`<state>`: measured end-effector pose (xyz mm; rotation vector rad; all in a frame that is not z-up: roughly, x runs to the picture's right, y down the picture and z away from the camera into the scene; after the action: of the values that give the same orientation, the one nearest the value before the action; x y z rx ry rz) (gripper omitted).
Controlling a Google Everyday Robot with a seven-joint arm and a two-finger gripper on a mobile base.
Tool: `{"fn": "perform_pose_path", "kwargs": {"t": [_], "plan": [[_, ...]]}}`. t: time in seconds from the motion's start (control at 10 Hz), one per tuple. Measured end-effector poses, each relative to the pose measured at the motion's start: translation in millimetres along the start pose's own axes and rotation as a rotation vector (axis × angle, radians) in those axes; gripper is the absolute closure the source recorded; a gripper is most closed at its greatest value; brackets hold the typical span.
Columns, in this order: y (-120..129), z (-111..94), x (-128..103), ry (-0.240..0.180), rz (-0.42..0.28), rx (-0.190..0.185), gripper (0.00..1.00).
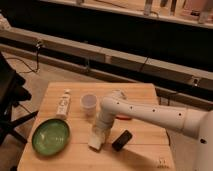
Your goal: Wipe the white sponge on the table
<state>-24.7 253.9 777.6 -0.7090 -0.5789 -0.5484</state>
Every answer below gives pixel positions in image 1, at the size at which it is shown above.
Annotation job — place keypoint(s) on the white tube bottle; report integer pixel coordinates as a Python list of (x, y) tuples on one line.
[(63, 105)]

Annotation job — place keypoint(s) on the black rectangular block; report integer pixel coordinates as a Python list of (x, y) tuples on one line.
[(122, 140)]

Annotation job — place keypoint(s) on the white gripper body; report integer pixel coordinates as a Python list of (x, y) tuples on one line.
[(103, 124)]

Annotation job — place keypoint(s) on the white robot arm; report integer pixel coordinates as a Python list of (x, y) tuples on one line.
[(193, 123)]

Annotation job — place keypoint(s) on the clear plastic cup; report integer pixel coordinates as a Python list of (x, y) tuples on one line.
[(88, 104)]

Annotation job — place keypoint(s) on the white sponge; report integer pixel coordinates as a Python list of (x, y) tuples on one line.
[(96, 140)]

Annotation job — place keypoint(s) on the black office chair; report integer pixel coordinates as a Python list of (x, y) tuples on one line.
[(11, 93)]

